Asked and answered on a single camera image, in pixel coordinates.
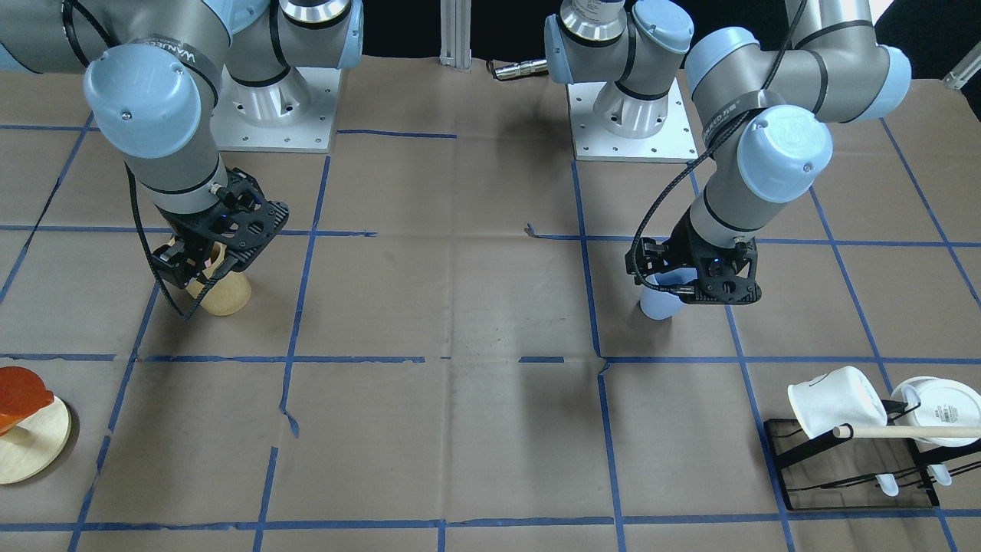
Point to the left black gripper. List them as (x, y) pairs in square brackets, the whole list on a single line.
[(684, 249)]

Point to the white mug near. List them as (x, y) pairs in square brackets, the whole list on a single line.
[(843, 396)]

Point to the silver cable connector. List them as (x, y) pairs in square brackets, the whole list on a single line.
[(519, 70)]

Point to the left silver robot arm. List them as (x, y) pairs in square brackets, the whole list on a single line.
[(764, 117)]

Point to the black wire cup rack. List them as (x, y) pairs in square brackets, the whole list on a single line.
[(831, 473)]

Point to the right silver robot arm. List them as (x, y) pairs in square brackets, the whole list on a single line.
[(172, 84)]

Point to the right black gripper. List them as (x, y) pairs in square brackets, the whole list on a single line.
[(189, 234)]

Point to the white mug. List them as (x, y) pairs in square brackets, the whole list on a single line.
[(843, 396), (934, 401)]

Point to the light blue plastic cup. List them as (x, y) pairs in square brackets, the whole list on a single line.
[(663, 305)]

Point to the aluminium frame post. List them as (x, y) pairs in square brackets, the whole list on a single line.
[(455, 28)]

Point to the wooden cup tree stand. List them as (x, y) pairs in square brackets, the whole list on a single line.
[(35, 442)]

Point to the bamboo chopstick holder cup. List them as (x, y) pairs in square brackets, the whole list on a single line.
[(231, 293)]

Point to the white mug far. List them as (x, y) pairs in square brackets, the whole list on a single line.
[(934, 401)]

